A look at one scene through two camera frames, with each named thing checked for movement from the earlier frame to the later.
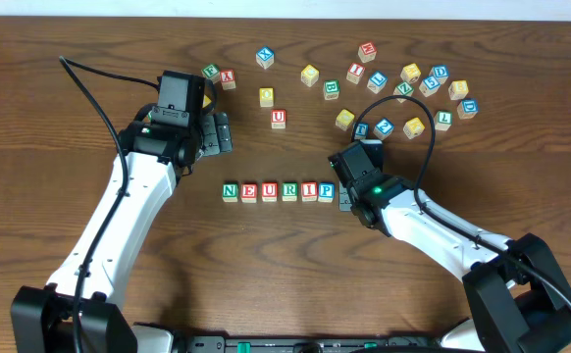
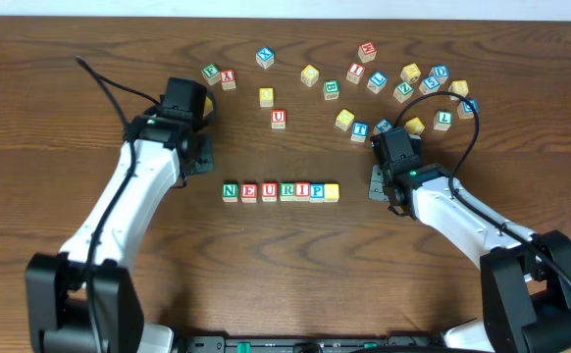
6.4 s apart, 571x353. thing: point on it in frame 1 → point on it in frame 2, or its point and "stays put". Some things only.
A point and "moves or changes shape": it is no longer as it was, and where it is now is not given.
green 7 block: (443, 120) stays put
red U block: (279, 119) stays put
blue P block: (326, 192) moves or changes shape
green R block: (289, 191) stays put
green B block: (331, 89) stays put
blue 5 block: (429, 86) stays put
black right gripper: (344, 199) → (376, 183)
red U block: (270, 191) stays put
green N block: (230, 192) stays put
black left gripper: (215, 132) → (203, 160)
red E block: (249, 193) stays put
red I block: (309, 191) moves or changes shape
